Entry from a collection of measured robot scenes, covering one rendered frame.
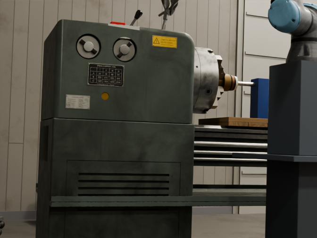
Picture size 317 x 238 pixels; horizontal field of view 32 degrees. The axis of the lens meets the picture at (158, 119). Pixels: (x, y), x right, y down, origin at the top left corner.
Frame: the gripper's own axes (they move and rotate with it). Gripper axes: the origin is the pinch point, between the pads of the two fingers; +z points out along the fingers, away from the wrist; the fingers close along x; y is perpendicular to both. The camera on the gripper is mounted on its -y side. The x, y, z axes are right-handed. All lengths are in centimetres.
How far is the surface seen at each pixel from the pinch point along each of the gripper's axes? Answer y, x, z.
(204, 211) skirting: -322, 165, 132
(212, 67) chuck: 3.5, 20.0, 23.6
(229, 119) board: 7, 28, 47
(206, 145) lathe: 5, 18, 59
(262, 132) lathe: 6, 46, 52
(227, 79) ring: -7.3, 33.1, 26.8
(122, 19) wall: -316, 64, -67
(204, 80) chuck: 3.9, 16.1, 29.9
